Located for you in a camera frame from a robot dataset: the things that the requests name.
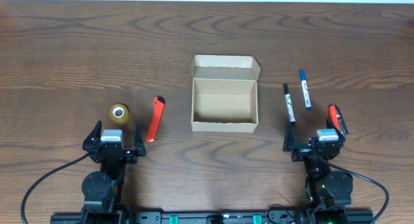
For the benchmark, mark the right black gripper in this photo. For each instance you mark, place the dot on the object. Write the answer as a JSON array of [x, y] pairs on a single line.
[[313, 149]]

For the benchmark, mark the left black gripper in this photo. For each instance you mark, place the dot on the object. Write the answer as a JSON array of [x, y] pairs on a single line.
[[112, 151]]

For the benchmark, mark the yellow tape roll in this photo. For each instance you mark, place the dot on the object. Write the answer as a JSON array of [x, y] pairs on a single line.
[[119, 113]]

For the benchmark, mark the blue marker pen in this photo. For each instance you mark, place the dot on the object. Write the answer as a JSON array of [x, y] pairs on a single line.
[[304, 87]]

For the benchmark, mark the black marker pen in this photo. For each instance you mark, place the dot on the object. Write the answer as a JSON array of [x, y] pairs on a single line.
[[290, 109]]

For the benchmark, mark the orange utility knife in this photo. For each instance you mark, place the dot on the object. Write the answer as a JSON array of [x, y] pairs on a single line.
[[159, 105]]

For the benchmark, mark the cardboard box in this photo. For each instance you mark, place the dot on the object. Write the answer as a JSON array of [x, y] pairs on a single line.
[[224, 93]]

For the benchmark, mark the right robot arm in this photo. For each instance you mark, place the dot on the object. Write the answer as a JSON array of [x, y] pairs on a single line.
[[329, 191]]

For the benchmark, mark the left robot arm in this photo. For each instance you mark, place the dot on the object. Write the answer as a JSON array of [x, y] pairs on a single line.
[[102, 189]]

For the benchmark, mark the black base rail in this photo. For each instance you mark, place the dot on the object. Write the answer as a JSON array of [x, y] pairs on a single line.
[[269, 217]]

